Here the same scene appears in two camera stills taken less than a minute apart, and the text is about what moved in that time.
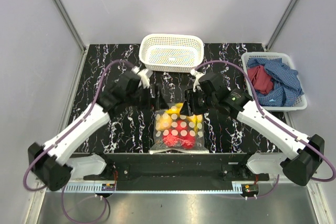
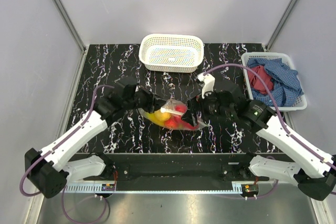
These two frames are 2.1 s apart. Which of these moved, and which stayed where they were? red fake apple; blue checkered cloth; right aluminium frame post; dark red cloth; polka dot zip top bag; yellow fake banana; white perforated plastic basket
Moved: polka dot zip top bag; red fake apple; yellow fake banana
Stayed: white perforated plastic basket; dark red cloth; blue checkered cloth; right aluminium frame post
